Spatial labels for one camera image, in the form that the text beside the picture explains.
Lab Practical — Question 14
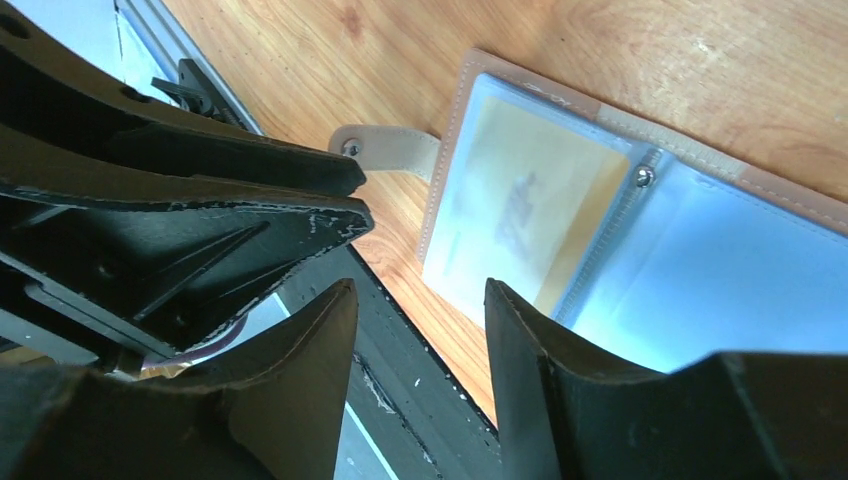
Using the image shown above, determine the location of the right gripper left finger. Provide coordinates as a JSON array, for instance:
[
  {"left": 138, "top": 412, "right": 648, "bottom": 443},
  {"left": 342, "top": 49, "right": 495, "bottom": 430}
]
[{"left": 1, "top": 279, "right": 358, "bottom": 479}]

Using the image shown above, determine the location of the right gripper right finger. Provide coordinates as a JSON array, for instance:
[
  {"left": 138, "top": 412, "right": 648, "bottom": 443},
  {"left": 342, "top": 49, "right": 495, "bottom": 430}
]
[{"left": 484, "top": 279, "right": 847, "bottom": 479}]

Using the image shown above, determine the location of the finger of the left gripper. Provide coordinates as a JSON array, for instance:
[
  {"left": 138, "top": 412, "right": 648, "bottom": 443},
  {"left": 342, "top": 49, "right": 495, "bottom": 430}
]
[
  {"left": 1, "top": 6, "right": 365, "bottom": 196},
  {"left": 1, "top": 182, "right": 374, "bottom": 371}
]

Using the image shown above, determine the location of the pink leather card holder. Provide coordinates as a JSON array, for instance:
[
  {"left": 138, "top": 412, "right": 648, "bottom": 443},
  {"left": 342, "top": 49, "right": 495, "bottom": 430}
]
[{"left": 328, "top": 49, "right": 847, "bottom": 372}]

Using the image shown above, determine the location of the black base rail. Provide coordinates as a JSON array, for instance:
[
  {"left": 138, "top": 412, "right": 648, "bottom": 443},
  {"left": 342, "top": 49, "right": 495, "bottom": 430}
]
[{"left": 278, "top": 247, "right": 502, "bottom": 479}]

